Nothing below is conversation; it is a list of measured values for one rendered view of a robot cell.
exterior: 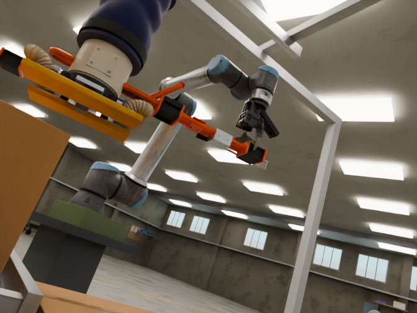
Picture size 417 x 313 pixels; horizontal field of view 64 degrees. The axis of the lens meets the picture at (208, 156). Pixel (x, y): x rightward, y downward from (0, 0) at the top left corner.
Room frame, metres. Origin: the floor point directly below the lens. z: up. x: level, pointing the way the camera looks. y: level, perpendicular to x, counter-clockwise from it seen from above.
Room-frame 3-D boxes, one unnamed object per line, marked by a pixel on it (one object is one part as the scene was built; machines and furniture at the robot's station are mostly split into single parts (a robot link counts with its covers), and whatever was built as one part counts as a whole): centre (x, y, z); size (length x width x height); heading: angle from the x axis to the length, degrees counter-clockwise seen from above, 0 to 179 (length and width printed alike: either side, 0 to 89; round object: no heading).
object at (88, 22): (0.98, 0.42, 1.32); 0.23 x 0.23 x 0.04
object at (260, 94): (1.17, -0.12, 1.43); 0.10 x 0.09 x 0.05; 19
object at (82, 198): (1.84, 0.52, 0.89); 0.19 x 0.19 x 0.10
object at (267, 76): (1.17, -0.12, 1.52); 0.10 x 0.09 x 0.12; 31
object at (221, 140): (1.13, -0.02, 1.20); 0.07 x 0.07 x 0.04; 19
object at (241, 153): (1.17, -0.15, 1.20); 0.08 x 0.07 x 0.05; 109
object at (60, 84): (0.89, 0.39, 1.10); 0.34 x 0.10 x 0.05; 109
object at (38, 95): (1.07, 0.45, 1.10); 0.34 x 0.10 x 0.05; 109
